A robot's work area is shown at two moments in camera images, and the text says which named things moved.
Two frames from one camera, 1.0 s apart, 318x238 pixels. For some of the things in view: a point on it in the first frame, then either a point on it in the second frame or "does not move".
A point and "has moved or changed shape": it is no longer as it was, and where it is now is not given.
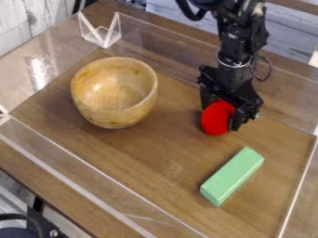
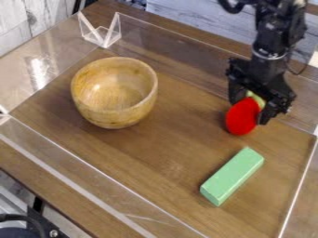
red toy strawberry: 217,117 has moved or changed shape
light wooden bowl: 114,90 does not move
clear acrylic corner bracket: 101,36 does not move
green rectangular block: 225,181 does not move
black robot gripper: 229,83 -> 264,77
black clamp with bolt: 51,231 does not move
